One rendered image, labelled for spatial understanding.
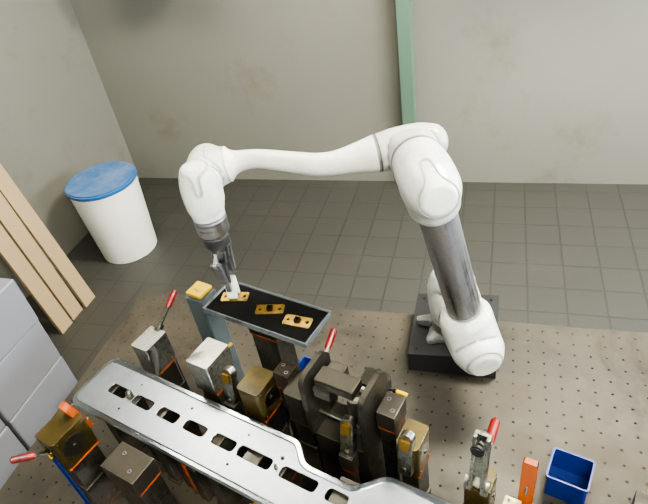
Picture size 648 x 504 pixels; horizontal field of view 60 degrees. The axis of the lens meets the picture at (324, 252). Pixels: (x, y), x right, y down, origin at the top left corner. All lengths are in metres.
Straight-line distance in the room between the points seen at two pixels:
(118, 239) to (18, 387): 1.48
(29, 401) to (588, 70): 3.57
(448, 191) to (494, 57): 2.66
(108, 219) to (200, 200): 2.51
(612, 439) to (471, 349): 0.52
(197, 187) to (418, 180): 0.55
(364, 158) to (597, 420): 1.09
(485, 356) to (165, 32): 3.42
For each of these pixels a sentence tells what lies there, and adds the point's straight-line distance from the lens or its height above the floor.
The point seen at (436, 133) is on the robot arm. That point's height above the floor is 1.60.
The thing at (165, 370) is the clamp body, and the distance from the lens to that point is 1.94.
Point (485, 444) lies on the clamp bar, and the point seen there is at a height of 1.19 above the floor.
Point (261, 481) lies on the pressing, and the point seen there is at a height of 1.00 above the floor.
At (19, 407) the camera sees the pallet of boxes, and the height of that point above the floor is 0.40.
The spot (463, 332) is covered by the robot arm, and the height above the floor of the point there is 1.05.
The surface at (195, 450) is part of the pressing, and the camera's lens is 1.62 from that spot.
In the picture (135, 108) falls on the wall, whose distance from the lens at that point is 4.86.
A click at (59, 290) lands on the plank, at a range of 3.82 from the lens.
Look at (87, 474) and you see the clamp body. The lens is 1.88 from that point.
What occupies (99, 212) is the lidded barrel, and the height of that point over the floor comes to 0.45.
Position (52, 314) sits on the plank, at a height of 0.14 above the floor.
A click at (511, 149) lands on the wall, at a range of 4.18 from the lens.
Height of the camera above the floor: 2.27
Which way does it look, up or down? 37 degrees down
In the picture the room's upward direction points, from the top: 10 degrees counter-clockwise
